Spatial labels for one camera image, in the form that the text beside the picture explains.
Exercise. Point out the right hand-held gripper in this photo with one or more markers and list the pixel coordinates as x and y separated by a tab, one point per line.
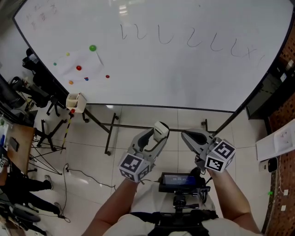
219	156

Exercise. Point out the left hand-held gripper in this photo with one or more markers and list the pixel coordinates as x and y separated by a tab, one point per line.
133	166

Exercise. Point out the white whiteboard eraser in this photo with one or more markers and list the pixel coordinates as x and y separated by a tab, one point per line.
160	131

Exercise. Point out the white whiteboard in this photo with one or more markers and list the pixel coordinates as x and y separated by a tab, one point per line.
161	69

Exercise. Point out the person's right forearm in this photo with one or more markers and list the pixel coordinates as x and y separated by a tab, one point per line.
230	198

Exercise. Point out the person's left forearm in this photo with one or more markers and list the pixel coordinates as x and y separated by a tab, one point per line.
110	207

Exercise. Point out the black small monitor screen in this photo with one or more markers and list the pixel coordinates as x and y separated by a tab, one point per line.
177	182

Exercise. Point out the white water dispenser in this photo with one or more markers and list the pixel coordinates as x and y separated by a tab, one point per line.
269	143

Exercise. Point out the black glass cabinet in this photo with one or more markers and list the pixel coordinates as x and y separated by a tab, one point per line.
262	99

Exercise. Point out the white marker holder box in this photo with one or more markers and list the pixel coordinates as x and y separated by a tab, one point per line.
80	103

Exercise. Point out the yellow black hazard tape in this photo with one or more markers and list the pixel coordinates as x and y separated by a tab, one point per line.
66	131

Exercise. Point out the white paper sheet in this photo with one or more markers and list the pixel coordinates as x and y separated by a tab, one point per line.
87	62

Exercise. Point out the large red magnet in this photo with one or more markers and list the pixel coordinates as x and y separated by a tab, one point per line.
78	68

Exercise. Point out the large green magnet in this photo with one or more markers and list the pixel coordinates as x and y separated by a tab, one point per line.
92	48

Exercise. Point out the black office chair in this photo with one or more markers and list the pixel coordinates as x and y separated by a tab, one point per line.
43	92
16	87

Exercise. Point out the brown wooden desk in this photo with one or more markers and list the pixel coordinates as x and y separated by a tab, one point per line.
23	138

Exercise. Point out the black phone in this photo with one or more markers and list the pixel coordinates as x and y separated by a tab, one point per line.
13	144

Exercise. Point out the white storage bin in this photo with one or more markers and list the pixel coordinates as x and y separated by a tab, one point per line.
3	136

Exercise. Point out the white black wall device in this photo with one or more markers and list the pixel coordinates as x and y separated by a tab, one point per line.
272	164

